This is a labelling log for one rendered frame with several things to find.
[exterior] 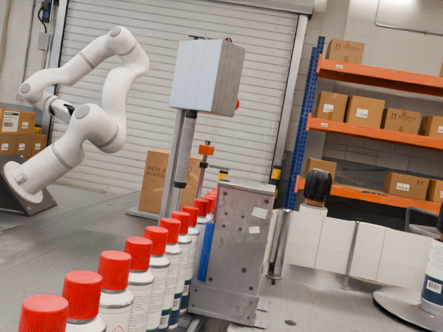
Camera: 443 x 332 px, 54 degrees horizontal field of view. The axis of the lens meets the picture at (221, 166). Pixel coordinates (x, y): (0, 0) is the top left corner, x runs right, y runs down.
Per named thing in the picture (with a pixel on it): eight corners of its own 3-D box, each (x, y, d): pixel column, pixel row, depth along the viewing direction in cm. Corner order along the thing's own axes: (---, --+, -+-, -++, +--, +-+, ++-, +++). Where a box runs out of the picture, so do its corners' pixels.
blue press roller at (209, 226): (207, 304, 85) (221, 222, 84) (191, 300, 86) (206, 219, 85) (210, 298, 88) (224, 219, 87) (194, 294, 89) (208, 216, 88)
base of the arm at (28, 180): (22, 205, 156) (64, 176, 155) (-5, 161, 157) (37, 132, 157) (47, 203, 175) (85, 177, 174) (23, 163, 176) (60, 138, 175)
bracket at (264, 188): (273, 195, 81) (275, 190, 81) (216, 185, 82) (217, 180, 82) (275, 189, 94) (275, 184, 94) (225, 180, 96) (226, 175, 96)
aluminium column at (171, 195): (166, 264, 129) (204, 37, 124) (151, 261, 129) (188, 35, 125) (170, 260, 133) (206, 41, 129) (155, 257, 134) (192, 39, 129)
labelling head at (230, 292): (252, 327, 82) (276, 194, 81) (186, 312, 84) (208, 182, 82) (256, 301, 96) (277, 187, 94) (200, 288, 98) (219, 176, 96)
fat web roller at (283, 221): (281, 281, 114) (295, 211, 113) (264, 278, 115) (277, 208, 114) (281, 276, 119) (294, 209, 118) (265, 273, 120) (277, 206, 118)
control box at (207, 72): (210, 112, 112) (223, 38, 110) (168, 107, 123) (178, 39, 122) (236, 118, 119) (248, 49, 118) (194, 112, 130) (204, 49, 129)
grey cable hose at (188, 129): (184, 189, 115) (197, 110, 114) (171, 186, 116) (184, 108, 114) (186, 188, 119) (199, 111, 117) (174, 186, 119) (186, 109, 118)
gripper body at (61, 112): (51, 119, 189) (72, 130, 186) (45, 103, 181) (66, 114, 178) (63, 108, 193) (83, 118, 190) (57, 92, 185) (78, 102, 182)
